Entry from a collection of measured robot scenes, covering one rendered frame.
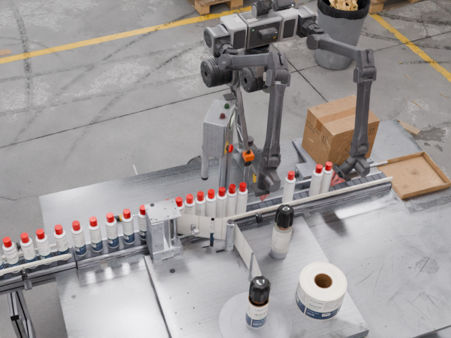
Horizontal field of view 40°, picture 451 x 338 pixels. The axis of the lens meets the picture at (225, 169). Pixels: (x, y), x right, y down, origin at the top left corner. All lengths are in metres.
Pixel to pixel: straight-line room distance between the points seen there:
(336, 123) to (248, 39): 0.63
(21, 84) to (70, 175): 1.21
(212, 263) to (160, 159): 1.88
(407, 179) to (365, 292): 0.81
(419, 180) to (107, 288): 1.74
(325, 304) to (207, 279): 0.54
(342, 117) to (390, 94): 2.23
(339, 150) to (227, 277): 0.96
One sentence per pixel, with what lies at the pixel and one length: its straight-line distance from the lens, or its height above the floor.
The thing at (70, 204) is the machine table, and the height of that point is 0.83.
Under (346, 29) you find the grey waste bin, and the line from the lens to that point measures 5.41.
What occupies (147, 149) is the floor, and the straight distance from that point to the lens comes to 4.68.
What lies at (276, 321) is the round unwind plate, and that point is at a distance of 2.68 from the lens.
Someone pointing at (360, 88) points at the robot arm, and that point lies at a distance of 3.01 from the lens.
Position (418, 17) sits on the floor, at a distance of 6.72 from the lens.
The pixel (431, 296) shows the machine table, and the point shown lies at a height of 0.83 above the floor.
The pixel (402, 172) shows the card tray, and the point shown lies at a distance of 3.50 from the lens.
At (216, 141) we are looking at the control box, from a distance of 2.66.
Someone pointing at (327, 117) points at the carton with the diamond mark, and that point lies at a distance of 3.29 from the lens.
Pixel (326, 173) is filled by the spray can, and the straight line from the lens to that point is 3.08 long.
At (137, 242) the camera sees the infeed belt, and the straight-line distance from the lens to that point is 2.93.
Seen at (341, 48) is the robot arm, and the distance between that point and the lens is 3.09.
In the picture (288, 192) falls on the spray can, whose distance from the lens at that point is 3.04.
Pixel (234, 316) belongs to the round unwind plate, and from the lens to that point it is 2.68.
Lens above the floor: 3.14
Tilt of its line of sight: 44 degrees down
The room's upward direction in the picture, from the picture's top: 3 degrees clockwise
